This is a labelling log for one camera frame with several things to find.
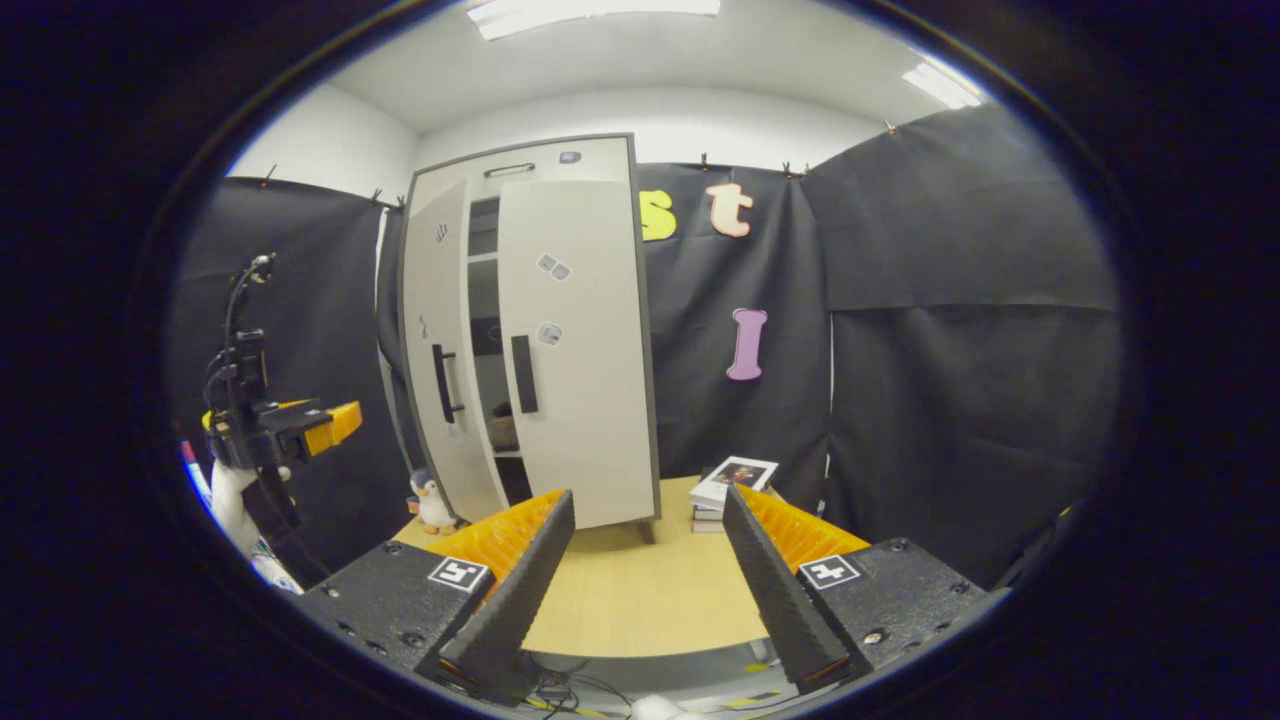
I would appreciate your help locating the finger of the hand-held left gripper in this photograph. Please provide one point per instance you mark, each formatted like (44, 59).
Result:
(338, 425)

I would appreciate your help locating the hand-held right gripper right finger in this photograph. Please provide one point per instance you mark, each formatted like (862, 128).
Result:
(775, 600)

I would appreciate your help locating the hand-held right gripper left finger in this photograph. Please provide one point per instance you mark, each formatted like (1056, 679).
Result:
(525, 600)

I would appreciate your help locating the white cabinet door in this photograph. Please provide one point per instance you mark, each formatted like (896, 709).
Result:
(425, 300)
(590, 400)

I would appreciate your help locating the white shoe cabinet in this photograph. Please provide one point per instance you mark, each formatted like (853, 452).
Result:
(483, 290)

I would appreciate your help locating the pale book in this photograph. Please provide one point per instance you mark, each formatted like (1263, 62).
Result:
(708, 526)

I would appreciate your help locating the dark book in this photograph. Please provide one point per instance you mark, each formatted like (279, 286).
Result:
(708, 512)

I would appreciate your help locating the penguin toy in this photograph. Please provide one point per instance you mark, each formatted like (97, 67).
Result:
(432, 505)

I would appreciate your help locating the white book with portrait cover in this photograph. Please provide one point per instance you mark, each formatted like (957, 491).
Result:
(735, 480)

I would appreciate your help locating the black backdrop cloth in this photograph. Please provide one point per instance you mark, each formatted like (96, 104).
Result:
(950, 400)

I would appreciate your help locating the dark bulky object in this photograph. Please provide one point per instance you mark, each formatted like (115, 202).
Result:
(1040, 550)

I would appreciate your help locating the large ceiling light panel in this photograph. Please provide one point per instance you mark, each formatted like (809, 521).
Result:
(590, 15)

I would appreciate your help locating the small ceiling light panel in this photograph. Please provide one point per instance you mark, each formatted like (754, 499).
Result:
(945, 85)

